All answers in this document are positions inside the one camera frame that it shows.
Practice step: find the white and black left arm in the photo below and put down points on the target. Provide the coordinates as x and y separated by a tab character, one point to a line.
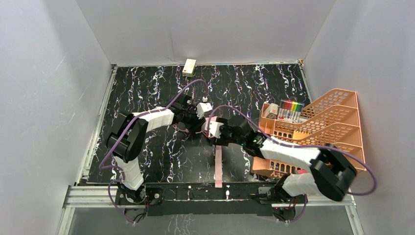
129	132

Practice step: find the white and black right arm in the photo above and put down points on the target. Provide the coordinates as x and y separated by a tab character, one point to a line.
327	171

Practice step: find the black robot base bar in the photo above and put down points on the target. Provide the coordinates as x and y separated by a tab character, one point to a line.
205	198

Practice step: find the small white box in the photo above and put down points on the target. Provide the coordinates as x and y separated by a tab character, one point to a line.
189	68

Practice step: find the pink and black folding umbrella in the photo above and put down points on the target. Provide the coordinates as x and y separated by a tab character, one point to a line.
218	158

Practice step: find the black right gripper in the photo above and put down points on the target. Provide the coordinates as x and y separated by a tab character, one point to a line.
219	139

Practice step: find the white eraser in organizer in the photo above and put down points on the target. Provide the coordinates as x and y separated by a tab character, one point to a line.
271	111

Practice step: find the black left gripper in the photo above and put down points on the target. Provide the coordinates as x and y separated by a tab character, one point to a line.
193	119

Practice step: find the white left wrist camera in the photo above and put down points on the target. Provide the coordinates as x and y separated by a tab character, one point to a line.
203	107

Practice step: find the aluminium table frame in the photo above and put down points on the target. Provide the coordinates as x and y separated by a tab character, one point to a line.
87	207

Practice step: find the pack of coloured markers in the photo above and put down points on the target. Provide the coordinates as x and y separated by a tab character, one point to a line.
290	111

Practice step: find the orange plastic desk organizer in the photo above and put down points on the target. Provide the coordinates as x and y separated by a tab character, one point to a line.
333	118

